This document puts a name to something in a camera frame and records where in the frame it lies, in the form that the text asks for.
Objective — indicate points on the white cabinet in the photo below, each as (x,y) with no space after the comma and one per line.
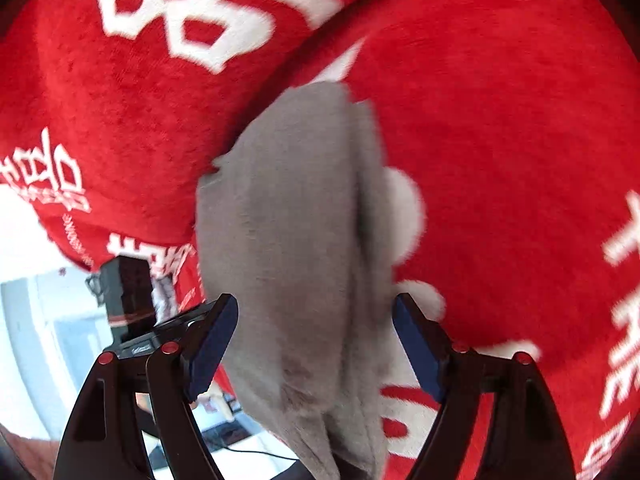
(45,340)

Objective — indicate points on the grey pants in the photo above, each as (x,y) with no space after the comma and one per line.
(290,270)

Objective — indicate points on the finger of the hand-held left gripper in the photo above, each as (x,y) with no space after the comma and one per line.
(190,319)

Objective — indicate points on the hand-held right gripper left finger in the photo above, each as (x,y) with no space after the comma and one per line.
(210,355)

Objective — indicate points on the red printed blanket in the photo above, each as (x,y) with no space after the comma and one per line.
(500,160)

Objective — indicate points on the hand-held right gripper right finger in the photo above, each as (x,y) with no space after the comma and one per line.
(419,355)

